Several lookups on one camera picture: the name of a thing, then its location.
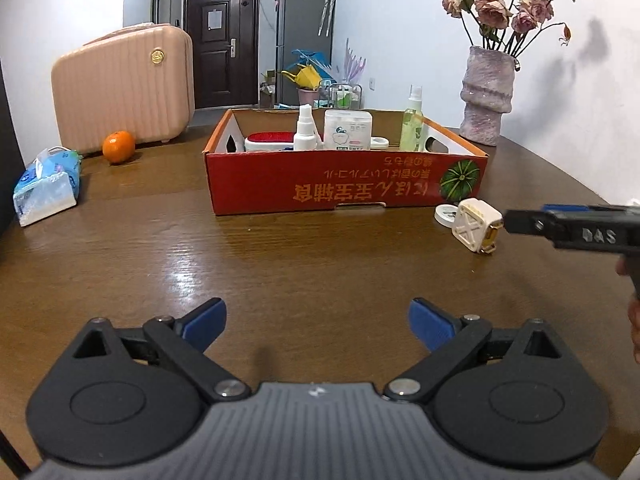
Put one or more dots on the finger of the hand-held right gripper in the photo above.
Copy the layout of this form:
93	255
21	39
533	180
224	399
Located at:
530	222
580	207

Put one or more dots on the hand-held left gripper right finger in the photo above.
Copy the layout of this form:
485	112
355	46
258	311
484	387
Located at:
430	322

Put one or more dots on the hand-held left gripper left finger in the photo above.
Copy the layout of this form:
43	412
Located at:
205	322

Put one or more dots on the white square adapter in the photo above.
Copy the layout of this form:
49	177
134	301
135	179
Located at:
472	225

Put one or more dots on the green spray bottle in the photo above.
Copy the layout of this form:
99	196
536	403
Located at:
413	130

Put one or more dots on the red cardboard box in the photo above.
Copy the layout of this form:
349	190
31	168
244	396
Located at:
325	185

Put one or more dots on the person's right hand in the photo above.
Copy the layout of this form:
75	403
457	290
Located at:
635	332

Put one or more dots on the white round lid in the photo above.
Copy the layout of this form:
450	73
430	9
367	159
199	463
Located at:
445	216

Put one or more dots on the pink textured vase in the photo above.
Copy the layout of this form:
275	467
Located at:
487	95

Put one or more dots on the red and white lint brush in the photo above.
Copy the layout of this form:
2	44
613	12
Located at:
267	140

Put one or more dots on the orange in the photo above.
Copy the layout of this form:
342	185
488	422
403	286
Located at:
119	147

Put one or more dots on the white cotton swab box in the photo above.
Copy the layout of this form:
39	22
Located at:
347	130

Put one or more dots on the blue tissue packet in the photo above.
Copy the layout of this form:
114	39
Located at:
45	190

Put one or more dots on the white spray bottle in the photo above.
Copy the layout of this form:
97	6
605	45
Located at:
306	132

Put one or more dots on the dried pink roses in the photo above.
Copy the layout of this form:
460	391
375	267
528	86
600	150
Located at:
492	10

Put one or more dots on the purple feather decoration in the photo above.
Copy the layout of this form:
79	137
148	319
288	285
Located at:
354	65

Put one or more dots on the small cardboard carton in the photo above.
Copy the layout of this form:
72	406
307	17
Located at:
267	91

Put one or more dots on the pink ribbed suitcase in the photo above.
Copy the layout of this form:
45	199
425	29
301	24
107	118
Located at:
120	95

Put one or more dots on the pink bucket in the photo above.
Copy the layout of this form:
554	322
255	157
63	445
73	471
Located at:
307	96

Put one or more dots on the dark brown door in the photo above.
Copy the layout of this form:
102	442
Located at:
220	60

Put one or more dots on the blue plastic bag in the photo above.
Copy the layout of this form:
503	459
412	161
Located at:
310	57

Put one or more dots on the hanging umbrellas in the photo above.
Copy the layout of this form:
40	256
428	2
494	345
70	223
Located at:
327	5

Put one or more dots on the grey refrigerator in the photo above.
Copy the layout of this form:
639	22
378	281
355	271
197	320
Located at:
300	25

